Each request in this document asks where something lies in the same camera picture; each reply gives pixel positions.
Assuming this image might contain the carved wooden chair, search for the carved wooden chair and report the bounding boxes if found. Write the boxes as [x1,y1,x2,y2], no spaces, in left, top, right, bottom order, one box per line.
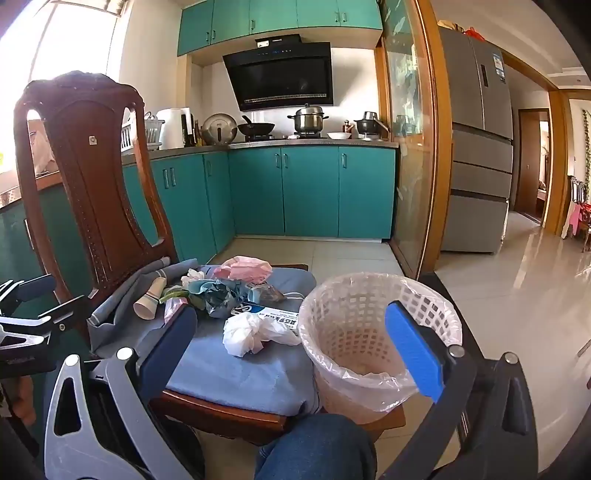
[13,70,407,446]

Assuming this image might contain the green vegetable leaf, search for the green vegetable leaf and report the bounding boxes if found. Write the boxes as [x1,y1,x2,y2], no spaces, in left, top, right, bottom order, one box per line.
[161,285,206,311]

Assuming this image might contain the black pot with handle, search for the black pot with handle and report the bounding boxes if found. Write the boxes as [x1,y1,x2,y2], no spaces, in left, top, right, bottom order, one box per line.
[353,112,391,137]

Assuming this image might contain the striped blue-grey blanket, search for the striped blue-grey blanket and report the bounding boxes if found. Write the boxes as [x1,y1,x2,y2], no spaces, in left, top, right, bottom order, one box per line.
[88,258,324,418]

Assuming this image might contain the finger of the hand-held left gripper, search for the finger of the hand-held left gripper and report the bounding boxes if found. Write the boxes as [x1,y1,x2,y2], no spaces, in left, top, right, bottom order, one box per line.
[0,274,57,319]
[0,295,90,347]

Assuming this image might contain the white lattice waste basket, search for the white lattice waste basket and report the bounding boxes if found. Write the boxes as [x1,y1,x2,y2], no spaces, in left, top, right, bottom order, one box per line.
[298,272,462,425]

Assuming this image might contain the white paper cup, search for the white paper cup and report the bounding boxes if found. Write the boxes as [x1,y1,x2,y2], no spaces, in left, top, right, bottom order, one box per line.
[133,270,168,321]

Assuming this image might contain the person's leg in jeans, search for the person's leg in jeans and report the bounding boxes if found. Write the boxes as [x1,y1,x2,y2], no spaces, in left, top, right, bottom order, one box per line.
[255,413,377,480]

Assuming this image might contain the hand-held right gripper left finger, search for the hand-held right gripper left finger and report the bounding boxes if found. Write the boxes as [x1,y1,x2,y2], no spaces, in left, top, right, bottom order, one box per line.
[44,305,204,480]

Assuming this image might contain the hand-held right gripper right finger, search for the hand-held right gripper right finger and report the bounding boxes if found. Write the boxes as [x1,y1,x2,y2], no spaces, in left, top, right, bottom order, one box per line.
[379,301,543,480]

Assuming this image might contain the blue cloth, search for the blue cloth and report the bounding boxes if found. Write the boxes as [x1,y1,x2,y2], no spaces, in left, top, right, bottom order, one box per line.
[203,277,253,320]

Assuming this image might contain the teal wall cabinet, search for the teal wall cabinet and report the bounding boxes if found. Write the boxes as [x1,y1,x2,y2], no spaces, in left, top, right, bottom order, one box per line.
[178,0,384,57]

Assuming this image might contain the wooden door frame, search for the wooden door frame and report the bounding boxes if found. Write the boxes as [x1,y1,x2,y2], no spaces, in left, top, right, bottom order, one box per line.
[501,48,573,236]

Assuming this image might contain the clear printed plastic package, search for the clear printed plastic package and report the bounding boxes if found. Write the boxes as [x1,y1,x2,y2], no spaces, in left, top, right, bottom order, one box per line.
[229,302,303,334]

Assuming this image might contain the grey refrigerator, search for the grey refrigerator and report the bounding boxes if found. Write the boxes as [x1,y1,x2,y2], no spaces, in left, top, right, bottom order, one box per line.
[438,25,514,254]

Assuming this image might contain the blue face mask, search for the blue face mask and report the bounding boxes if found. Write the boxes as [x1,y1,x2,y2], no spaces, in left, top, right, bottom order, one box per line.
[185,279,218,303]

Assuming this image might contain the steel pot with lid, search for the steel pot with lid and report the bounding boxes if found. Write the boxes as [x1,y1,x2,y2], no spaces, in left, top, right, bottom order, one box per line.
[287,104,329,134]

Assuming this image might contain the pink plastic bag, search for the pink plastic bag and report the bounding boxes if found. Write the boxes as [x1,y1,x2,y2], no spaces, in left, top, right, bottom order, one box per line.
[217,255,274,283]

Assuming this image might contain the black wok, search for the black wok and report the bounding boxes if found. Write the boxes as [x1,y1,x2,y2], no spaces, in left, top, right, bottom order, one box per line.
[237,115,276,138]

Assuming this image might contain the pink garment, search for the pink garment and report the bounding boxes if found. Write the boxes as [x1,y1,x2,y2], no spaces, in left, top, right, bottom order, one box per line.
[566,203,583,238]

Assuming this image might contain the wooden framed glass door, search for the wooden framed glass door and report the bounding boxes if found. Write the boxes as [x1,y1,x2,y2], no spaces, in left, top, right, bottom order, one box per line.
[375,0,451,280]

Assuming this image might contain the round silver pot lid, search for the round silver pot lid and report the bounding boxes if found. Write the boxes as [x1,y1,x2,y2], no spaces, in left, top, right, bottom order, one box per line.
[202,113,238,146]

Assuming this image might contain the bright window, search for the bright window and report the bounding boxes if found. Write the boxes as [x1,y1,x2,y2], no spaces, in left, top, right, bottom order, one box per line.
[0,0,122,176]

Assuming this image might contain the white tissue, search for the white tissue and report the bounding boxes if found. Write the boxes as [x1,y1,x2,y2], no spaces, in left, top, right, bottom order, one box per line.
[223,314,301,357]

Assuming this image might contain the black range hood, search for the black range hood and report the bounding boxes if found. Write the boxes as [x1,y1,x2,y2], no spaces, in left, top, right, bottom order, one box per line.
[222,34,334,112]

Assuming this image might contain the gas stove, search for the gas stove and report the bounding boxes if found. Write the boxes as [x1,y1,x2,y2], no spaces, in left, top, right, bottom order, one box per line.
[242,133,324,141]

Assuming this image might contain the white dish rack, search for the white dish rack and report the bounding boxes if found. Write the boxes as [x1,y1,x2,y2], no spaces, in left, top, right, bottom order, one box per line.
[121,113,166,151]

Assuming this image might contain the clear plastic bin liner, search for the clear plastic bin liner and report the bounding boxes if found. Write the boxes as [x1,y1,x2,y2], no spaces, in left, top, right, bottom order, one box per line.
[298,272,462,412]

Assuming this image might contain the small pink clear wrapper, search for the small pink clear wrapper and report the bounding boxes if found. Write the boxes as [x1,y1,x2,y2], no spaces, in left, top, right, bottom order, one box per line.
[164,298,189,324]

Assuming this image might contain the white kettle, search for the white kettle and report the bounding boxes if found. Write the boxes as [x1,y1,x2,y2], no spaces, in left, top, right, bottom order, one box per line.
[156,107,190,149]

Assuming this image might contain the teal base cabinet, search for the teal base cabinet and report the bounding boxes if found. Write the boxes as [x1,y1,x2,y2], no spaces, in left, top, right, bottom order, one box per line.
[122,141,399,266]

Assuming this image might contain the green hanging vine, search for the green hanging vine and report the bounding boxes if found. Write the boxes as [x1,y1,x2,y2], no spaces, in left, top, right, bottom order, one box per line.
[582,108,591,185]

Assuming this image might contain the person's left hand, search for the person's left hand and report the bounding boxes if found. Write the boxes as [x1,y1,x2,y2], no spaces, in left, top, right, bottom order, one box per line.
[13,376,37,428]

